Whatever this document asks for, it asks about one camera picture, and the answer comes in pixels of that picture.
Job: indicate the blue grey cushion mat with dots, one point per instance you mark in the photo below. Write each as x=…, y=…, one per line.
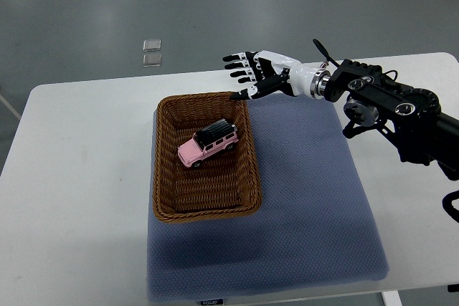
x=315, y=226

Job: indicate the upper metal floor plate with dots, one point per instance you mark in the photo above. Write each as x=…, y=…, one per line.
x=151, y=45

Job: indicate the brown wicker basket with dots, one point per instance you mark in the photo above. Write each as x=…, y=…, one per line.
x=204, y=163

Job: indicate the pink toy car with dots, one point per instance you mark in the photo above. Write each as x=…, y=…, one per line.
x=207, y=142

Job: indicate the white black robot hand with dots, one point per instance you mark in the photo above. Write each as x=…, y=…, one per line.
x=280, y=73

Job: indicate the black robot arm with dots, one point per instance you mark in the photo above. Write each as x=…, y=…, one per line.
x=410, y=118

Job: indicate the white table leg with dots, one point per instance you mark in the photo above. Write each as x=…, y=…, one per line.
x=391, y=298

